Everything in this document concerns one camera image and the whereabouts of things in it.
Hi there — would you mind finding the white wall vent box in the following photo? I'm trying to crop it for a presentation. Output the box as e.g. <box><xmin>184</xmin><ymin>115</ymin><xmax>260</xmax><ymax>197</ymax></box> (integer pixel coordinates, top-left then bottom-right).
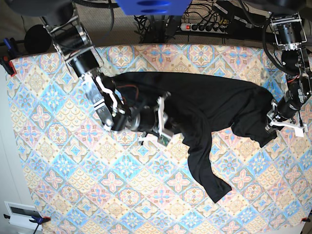
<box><xmin>4</xmin><ymin>201</ymin><xmax>40</xmax><ymax>231</ymax></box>

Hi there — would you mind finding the orange clamp lower right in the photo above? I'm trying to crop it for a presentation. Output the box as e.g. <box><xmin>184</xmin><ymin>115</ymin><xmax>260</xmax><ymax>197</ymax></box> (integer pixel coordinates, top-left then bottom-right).
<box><xmin>301</xmin><ymin>217</ymin><xmax>311</xmax><ymax>223</ymax></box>

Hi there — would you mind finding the patterned tablecloth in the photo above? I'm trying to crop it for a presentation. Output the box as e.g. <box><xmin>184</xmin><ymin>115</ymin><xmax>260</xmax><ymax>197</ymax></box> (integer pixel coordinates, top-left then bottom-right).
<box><xmin>5</xmin><ymin>53</ymin><xmax>312</xmax><ymax>234</ymax></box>

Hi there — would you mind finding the white power strip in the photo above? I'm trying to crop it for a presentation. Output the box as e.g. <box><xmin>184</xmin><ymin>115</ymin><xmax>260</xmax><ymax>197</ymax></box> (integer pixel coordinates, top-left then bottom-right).
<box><xmin>180</xmin><ymin>22</ymin><xmax>227</xmax><ymax>34</ymax></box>

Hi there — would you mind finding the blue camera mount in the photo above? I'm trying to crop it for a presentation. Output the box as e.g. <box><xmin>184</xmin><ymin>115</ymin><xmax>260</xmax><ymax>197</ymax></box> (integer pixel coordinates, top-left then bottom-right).
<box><xmin>116</xmin><ymin>0</ymin><xmax>191</xmax><ymax>16</ymax></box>

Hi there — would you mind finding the black round speaker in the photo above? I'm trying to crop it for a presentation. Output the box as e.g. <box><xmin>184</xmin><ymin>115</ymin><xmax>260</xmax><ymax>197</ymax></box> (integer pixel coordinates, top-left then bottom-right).
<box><xmin>24</xmin><ymin>24</ymin><xmax>52</xmax><ymax>54</ymax></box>

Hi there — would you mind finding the black t-shirt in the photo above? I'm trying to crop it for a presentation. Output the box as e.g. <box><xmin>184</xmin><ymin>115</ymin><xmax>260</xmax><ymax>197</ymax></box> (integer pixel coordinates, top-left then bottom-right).
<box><xmin>114</xmin><ymin>72</ymin><xmax>277</xmax><ymax>202</ymax></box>

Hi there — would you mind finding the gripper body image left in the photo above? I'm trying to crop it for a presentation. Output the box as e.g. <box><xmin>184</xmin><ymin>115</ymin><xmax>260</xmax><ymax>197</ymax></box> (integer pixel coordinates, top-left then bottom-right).
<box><xmin>129</xmin><ymin>107</ymin><xmax>178</xmax><ymax>137</ymax></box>

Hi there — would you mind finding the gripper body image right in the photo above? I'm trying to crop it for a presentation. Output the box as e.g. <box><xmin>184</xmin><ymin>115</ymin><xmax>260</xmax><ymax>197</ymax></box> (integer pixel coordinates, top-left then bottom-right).
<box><xmin>277</xmin><ymin>97</ymin><xmax>302</xmax><ymax>121</ymax></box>

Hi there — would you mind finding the blue clamp lower left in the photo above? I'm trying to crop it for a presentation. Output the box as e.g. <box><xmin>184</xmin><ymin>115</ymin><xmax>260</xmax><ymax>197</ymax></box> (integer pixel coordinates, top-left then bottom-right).
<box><xmin>3</xmin><ymin>214</ymin><xmax>51</xmax><ymax>234</ymax></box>

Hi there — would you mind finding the red black clamp upper left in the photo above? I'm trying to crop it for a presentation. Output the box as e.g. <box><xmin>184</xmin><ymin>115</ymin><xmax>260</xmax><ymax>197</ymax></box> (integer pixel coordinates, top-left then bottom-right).
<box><xmin>0</xmin><ymin>38</ymin><xmax>17</xmax><ymax>77</ymax></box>

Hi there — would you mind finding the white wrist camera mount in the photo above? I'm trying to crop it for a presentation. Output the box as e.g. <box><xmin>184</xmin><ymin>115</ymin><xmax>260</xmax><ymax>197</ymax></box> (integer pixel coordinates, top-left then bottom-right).
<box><xmin>265</xmin><ymin>99</ymin><xmax>308</xmax><ymax>137</ymax></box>
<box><xmin>136</xmin><ymin>91</ymin><xmax>175</xmax><ymax>147</ymax></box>

